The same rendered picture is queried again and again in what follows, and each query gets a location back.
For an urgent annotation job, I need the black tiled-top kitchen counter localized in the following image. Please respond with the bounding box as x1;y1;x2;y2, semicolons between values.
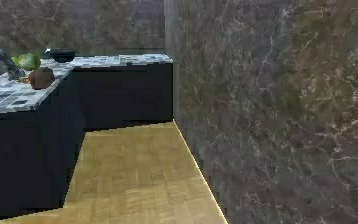
0;58;87;218

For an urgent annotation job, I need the black bowl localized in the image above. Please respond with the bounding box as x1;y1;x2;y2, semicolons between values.
49;48;77;64

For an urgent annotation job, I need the green lettuce head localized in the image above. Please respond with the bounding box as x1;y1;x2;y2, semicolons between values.
10;52;42;72

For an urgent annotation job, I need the brown round loaf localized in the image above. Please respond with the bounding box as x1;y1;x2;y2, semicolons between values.
28;66;56;90

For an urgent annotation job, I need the black tiled-top kitchen cabinet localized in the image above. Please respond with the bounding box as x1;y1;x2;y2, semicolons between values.
70;53;174;132

